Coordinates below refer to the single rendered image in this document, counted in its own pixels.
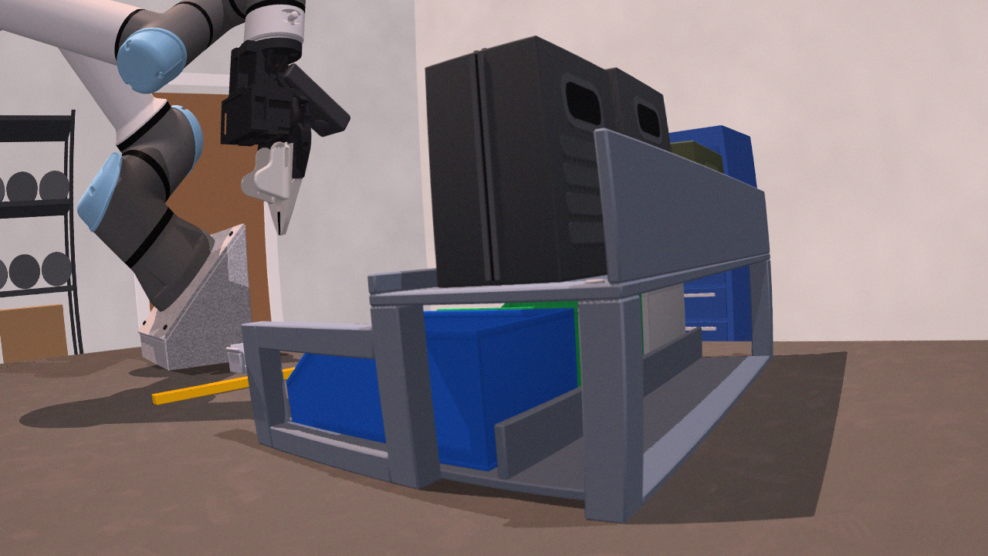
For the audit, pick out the grey metal shelf rack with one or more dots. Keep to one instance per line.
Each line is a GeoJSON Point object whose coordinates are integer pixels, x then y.
{"type": "Point", "coordinates": [667, 220]}

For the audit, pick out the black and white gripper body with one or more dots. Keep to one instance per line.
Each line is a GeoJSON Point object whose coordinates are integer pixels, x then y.
{"type": "Point", "coordinates": [260, 109]}

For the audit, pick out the yellow bar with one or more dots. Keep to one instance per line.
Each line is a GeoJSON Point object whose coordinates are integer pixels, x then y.
{"type": "Point", "coordinates": [208, 389]}

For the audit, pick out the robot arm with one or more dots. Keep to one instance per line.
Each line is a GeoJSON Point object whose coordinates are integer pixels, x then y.
{"type": "Point", "coordinates": [110, 45]}

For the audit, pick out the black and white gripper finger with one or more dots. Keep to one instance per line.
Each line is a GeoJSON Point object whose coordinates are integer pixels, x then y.
{"type": "Point", "coordinates": [248, 188]}
{"type": "Point", "coordinates": [282, 176]}

